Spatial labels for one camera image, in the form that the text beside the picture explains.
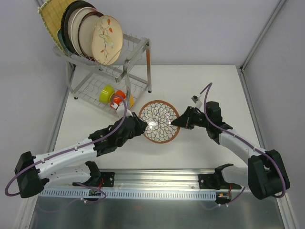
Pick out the scale pattern white bowl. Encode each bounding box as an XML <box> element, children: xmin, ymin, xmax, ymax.
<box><xmin>138</xmin><ymin>100</ymin><xmax>180</xmax><ymax>144</ymax></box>

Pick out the beige bird round plate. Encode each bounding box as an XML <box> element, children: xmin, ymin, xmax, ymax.
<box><xmin>91</xmin><ymin>15</ymin><xmax>123</xmax><ymax>65</ymax></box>

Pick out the dark red rimmed plate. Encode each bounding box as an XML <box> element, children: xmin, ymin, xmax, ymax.
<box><xmin>78</xmin><ymin>11</ymin><xmax>103</xmax><ymax>60</ymax></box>

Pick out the light blue divided plate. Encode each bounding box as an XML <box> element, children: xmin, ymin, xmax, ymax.
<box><xmin>57</xmin><ymin>29</ymin><xmax>66</xmax><ymax>50</ymax></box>

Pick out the pink white round plate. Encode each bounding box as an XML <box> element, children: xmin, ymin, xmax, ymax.
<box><xmin>68</xmin><ymin>7</ymin><xmax>96</xmax><ymax>55</ymax></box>

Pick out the black rimmed round plate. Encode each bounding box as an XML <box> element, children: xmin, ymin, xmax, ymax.
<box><xmin>61</xmin><ymin>11</ymin><xmax>70</xmax><ymax>51</ymax></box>

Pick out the woven bamboo tray plate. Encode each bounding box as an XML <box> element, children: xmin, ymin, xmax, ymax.
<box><xmin>38</xmin><ymin>0</ymin><xmax>74</xmax><ymax>51</ymax></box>

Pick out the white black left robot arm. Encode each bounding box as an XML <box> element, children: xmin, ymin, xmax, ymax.
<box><xmin>14</xmin><ymin>113</ymin><xmax>148</xmax><ymax>198</ymax></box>

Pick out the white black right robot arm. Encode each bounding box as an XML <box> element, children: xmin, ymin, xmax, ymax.
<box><xmin>171</xmin><ymin>102</ymin><xmax>290</xmax><ymax>199</ymax></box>

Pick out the stainless steel dish rack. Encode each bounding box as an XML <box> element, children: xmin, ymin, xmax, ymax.
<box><xmin>53</xmin><ymin>34</ymin><xmax>152</xmax><ymax>114</ymax></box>

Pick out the yellow bowl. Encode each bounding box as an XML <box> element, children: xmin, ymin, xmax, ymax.
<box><xmin>129</xmin><ymin>94</ymin><xmax>134</xmax><ymax>108</ymax></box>

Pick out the orange bowl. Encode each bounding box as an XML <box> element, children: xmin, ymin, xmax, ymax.
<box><xmin>110</xmin><ymin>90</ymin><xmax>126</xmax><ymax>109</ymax></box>

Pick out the lime green bowl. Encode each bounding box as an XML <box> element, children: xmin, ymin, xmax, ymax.
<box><xmin>99</xmin><ymin>84</ymin><xmax>115</xmax><ymax>104</ymax></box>

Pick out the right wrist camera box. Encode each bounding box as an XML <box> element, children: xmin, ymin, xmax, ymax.
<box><xmin>191</xmin><ymin>95</ymin><xmax>203</xmax><ymax>109</ymax></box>

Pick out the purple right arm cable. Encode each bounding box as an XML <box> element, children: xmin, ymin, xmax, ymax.
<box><xmin>199</xmin><ymin>83</ymin><xmax>285</xmax><ymax>210</ymax></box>

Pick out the aluminium right frame post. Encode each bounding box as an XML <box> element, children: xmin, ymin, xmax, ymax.
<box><xmin>239</xmin><ymin>0</ymin><xmax>289</xmax><ymax>72</ymax></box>

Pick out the aluminium frame post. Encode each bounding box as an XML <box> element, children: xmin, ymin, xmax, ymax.
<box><xmin>239</xmin><ymin>0</ymin><xmax>289</xmax><ymax>72</ymax></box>
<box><xmin>34</xmin><ymin>0</ymin><xmax>45</xmax><ymax>9</ymax></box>

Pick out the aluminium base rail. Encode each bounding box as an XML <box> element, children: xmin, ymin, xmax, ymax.
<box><xmin>28</xmin><ymin>168</ymin><xmax>286</xmax><ymax>193</ymax></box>

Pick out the white slotted cable duct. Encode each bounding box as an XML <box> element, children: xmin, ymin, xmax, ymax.
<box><xmin>39</xmin><ymin>187</ymin><xmax>216</xmax><ymax>201</ymax></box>

